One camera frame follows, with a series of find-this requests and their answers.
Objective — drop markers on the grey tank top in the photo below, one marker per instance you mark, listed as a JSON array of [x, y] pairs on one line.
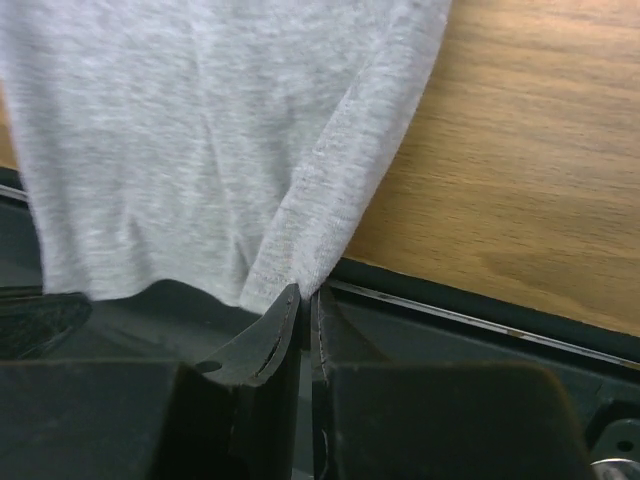
[[232, 146]]

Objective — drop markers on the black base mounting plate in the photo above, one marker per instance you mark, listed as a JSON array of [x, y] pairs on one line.
[[475, 388]]

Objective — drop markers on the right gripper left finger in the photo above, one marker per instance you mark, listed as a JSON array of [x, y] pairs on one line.
[[256, 353]]

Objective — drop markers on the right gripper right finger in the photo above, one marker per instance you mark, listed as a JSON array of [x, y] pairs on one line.
[[335, 339]]

